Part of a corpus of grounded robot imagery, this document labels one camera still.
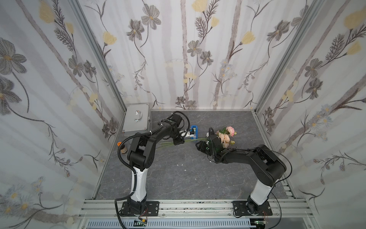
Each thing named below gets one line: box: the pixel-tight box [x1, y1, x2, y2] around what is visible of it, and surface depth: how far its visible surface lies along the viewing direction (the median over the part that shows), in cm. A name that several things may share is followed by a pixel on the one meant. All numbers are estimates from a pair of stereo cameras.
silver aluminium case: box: [122, 103, 153, 137], surface depth 97 cm
